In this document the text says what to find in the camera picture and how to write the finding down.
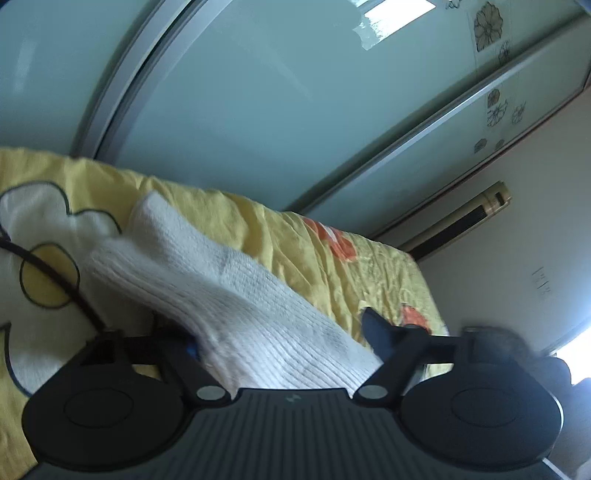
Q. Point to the dark padded headboard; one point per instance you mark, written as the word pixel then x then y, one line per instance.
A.
pixel 572 415

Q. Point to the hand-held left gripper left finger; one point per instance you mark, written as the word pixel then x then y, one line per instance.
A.
pixel 183 365

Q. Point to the yellow carrot print quilt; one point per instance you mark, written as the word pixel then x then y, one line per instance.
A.
pixel 300 249

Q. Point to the window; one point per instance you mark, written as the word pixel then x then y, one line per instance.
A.
pixel 577 339

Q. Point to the sliding glass door wardrobe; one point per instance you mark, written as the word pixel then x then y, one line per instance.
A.
pixel 277 92

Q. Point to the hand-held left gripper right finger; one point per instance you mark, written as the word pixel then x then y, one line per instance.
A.
pixel 375 333

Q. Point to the white knit sweater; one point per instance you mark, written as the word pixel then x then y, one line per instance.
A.
pixel 231 295

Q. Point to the gold standing air conditioner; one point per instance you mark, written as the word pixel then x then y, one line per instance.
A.
pixel 455 221

